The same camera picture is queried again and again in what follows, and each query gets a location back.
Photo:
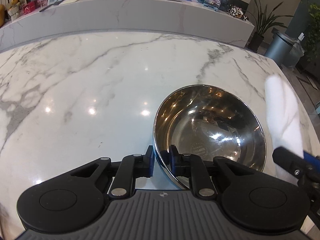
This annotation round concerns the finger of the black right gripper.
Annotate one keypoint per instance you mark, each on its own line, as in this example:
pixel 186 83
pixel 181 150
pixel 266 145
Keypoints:
pixel 311 159
pixel 291 163

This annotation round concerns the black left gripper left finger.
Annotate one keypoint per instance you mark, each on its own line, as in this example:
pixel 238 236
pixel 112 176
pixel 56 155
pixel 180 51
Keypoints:
pixel 126 172

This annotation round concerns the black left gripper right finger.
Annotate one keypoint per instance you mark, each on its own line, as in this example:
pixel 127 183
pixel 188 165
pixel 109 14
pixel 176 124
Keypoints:
pixel 192 167

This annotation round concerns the white cloth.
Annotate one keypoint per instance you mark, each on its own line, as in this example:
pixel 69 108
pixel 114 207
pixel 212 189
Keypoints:
pixel 282 115

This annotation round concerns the stainless steel bowl blue outside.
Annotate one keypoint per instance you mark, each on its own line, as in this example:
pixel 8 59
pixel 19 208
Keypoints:
pixel 207 121

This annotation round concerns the grey pedal trash bin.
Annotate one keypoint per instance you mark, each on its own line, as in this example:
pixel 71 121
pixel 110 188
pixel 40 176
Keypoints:
pixel 279 47

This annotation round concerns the climbing green vine plant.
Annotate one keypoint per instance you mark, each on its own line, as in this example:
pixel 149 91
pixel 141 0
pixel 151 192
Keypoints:
pixel 312 38

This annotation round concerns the potted green leafy plant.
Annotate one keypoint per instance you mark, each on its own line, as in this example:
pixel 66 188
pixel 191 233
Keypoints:
pixel 264 20

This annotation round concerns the marble tv cabinet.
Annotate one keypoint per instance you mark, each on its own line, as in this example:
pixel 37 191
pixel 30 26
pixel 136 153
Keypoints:
pixel 185 17

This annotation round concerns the black white toy figures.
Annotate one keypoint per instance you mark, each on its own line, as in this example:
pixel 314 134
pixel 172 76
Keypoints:
pixel 237 12

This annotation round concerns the colourful photo card stand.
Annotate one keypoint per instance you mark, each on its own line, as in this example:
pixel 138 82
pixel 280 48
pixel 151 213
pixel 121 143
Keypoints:
pixel 212 4

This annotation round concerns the orange round vase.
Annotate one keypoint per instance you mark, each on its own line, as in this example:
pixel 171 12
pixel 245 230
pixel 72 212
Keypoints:
pixel 2 15

